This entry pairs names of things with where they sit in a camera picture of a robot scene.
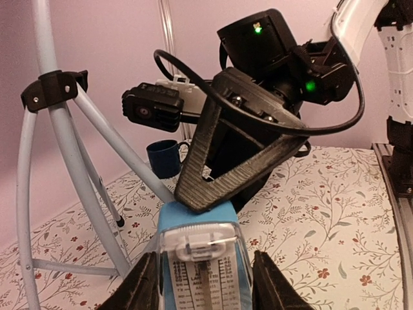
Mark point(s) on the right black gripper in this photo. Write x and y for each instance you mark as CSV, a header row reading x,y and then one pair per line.
x,y
231,155

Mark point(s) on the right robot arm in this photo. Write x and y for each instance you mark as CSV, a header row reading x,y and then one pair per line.
x,y
263,47

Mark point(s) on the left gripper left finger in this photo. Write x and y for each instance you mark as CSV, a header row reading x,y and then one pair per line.
x,y
139,290

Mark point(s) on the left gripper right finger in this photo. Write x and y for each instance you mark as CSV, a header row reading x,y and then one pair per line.
x,y
271,290

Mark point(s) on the blue metronome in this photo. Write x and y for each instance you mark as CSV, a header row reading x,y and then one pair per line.
x,y
203,260

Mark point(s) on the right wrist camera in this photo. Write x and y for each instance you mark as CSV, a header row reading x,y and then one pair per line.
x,y
165,104

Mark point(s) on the front aluminium rail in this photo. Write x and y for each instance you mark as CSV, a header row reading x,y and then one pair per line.
x,y
402,209

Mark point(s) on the dark blue mug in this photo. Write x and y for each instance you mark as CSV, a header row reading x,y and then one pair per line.
x,y
164,157

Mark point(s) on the light blue music stand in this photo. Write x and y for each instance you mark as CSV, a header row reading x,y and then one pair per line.
x,y
51,91

